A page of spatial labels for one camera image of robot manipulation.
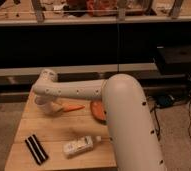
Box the black cables on floor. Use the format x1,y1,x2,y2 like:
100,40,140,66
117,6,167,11
148,94,177,141

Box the long workbench shelf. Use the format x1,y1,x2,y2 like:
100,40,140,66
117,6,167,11
0,0,191,26

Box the orange round bowl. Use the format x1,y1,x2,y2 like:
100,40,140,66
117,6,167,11
90,101,106,121

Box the black box on right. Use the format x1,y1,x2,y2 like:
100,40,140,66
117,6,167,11
154,45,191,75

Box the black white striped block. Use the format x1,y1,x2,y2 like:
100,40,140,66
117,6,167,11
25,134,49,165

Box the wooden folding table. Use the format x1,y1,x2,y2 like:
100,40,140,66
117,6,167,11
4,93,116,171

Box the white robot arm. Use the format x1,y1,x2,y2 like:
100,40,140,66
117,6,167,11
32,69,167,171

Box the translucent white ceramic cup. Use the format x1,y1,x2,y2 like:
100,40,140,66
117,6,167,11
34,96,62,115

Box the orange carrot toy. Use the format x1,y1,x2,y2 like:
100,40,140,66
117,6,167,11
62,105,85,112

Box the white plastic bottle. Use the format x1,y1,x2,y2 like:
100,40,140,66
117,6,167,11
63,136,102,158

